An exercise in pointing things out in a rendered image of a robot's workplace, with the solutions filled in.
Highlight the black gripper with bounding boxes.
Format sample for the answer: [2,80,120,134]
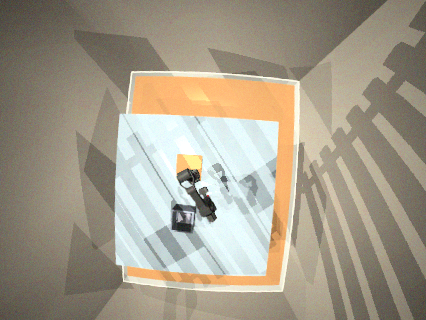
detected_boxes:
[198,186,217,211]

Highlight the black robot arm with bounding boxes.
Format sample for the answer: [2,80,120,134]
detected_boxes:
[176,168,217,222]

